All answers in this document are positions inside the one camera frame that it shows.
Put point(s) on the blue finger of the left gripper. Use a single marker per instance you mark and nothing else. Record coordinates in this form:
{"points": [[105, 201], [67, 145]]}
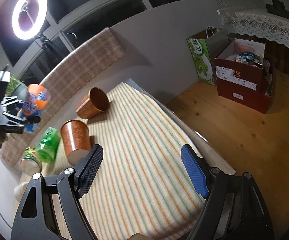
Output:
{"points": [[12, 102], [13, 124]]}

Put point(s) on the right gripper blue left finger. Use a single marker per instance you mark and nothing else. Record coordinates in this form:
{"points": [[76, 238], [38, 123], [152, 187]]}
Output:
{"points": [[86, 170]]}

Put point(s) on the red cardboard box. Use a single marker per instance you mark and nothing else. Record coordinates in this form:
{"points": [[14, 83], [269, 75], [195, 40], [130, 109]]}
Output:
{"points": [[245, 76]]}

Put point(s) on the white lace cloth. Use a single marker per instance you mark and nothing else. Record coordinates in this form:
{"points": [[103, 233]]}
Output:
{"points": [[251, 18]]}

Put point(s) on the white ring light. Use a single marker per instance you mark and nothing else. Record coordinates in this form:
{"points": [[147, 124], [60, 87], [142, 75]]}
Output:
{"points": [[20, 6]]}

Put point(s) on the black light tripod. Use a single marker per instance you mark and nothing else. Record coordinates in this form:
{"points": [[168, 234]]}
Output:
{"points": [[52, 55]]}

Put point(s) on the copper paper cup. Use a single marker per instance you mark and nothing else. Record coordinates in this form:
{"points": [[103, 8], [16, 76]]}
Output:
{"points": [[75, 136], [94, 103]]}

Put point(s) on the blue orange Arctic Ocean cup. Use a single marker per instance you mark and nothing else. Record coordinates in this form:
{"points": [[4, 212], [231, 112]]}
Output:
{"points": [[36, 101]]}

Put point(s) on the green tea bottle cup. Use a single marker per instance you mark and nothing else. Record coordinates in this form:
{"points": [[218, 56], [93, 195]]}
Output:
{"points": [[48, 146]]}

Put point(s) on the copper paper cup near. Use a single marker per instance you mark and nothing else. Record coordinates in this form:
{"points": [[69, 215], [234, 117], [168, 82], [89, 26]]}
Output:
{"points": [[75, 136]]}

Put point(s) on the copper paper cup far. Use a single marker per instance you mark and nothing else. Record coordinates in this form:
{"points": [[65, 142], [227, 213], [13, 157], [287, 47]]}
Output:
{"points": [[94, 103]]}

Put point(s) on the white plastic cup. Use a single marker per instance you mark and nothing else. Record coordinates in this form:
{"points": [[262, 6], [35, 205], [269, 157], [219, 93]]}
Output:
{"points": [[19, 190]]}

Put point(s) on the potted spider plant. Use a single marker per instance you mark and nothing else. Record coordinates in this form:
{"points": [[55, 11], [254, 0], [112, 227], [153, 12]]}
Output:
{"points": [[16, 88]]}

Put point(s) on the striped table cloth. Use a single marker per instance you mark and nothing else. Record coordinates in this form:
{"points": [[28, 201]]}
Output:
{"points": [[141, 185]]}

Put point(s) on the plaid beige cushion cloth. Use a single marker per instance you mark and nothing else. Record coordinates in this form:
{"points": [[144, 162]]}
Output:
{"points": [[76, 70]]}

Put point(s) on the green red label cup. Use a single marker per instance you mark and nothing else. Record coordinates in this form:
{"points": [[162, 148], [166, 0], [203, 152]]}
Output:
{"points": [[29, 162]]}

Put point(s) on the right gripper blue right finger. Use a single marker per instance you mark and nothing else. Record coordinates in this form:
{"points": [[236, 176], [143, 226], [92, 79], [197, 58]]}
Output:
{"points": [[198, 170]]}

